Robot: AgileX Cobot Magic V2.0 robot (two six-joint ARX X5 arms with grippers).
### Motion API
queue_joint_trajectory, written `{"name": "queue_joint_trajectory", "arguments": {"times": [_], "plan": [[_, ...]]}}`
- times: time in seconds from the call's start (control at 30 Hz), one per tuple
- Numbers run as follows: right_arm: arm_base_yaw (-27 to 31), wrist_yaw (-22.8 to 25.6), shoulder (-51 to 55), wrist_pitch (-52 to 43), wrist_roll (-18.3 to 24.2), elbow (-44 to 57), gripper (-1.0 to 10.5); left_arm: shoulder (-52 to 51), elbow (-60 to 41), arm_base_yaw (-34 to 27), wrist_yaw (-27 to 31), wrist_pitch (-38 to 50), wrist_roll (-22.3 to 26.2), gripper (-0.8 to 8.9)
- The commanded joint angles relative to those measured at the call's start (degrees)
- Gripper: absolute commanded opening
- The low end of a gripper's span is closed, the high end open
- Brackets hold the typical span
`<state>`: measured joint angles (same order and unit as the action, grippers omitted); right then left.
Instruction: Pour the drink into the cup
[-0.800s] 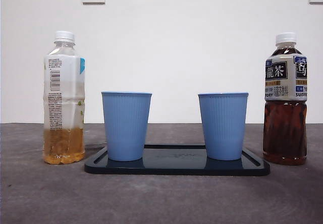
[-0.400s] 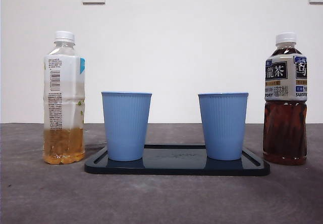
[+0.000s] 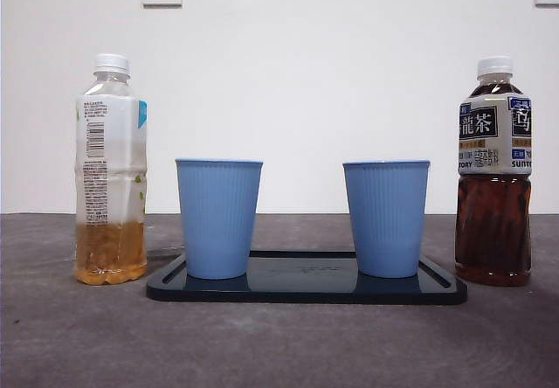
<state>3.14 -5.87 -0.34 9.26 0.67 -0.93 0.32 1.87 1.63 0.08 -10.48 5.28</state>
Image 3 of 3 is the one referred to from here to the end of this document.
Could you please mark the yellow tea plastic bottle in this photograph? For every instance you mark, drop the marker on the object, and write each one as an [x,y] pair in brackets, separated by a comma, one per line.
[111,248]

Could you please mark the dark oolong tea bottle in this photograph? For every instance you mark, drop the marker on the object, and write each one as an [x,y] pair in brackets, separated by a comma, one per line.
[493,230]

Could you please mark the light blue ribbed cup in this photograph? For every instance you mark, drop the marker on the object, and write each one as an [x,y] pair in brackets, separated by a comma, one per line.
[218,217]
[386,217]

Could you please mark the dark rectangular tray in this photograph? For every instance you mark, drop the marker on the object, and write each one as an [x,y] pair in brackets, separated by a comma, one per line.
[301,293]

